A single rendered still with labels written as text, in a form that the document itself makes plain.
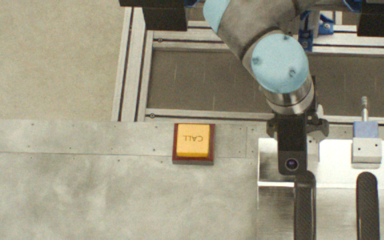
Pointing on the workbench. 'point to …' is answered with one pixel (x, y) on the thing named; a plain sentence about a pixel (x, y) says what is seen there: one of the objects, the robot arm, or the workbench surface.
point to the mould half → (331, 192)
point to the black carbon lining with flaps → (365, 221)
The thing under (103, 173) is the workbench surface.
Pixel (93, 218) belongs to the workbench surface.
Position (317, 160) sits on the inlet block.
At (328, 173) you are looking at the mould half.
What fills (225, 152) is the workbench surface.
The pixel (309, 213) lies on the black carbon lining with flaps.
